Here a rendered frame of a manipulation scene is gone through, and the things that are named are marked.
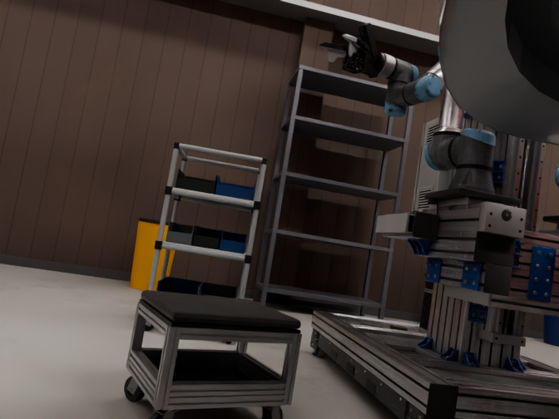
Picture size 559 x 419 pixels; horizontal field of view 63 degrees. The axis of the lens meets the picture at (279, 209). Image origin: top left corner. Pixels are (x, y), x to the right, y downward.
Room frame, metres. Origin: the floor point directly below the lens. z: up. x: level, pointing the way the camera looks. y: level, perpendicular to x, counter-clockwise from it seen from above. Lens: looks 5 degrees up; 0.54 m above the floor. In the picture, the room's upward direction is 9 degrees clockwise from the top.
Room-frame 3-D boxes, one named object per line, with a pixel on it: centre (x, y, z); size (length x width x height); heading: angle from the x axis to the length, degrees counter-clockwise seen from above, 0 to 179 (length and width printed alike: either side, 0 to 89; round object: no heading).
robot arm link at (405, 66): (1.57, -0.34, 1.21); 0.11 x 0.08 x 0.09; 115
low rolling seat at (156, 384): (1.43, 0.14, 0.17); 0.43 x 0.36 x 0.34; 120
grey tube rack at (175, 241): (2.62, 0.37, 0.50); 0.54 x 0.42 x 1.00; 95
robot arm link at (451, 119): (1.68, -0.58, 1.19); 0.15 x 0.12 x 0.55; 25
